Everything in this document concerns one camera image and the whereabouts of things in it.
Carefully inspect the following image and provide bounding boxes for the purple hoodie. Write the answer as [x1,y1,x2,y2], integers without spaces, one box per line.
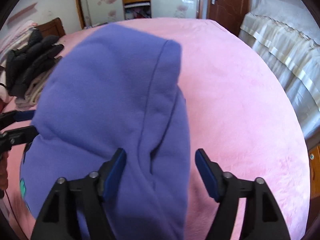
[20,24,190,239]

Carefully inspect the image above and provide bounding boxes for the folded beige knit sweater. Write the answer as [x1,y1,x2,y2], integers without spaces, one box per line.
[15,69,53,109]

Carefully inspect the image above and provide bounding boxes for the stacked folded quilts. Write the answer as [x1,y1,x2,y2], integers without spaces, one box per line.
[1,20,37,103]

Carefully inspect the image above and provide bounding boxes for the black puffer jacket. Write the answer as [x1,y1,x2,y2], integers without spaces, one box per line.
[5,28,64,98]

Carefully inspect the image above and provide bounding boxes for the wooden drawer cabinet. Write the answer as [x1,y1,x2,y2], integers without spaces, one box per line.
[307,144,320,201]

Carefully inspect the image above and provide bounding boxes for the wooden headboard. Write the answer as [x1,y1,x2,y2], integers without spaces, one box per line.
[36,17,66,38]

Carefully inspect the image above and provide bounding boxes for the floral wardrobe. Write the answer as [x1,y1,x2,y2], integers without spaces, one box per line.
[75,0,202,28]

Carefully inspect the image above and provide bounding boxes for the white lace covered furniture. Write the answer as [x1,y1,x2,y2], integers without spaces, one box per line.
[239,0,319,139]

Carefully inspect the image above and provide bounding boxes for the brown wooden door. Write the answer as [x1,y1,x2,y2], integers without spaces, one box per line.
[207,0,250,36]

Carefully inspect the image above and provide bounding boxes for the wall shelf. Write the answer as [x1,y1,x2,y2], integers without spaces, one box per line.
[7,2,37,24]

